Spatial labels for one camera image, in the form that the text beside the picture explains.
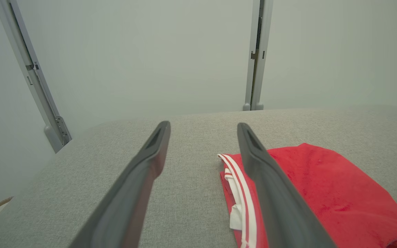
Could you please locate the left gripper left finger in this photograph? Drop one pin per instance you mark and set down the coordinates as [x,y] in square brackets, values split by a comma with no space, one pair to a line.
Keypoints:
[126,206]

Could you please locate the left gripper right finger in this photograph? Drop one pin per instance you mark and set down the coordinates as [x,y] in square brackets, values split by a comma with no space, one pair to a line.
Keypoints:
[281,213]

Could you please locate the red and white shirt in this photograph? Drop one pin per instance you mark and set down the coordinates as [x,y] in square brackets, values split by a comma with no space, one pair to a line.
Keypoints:
[322,193]

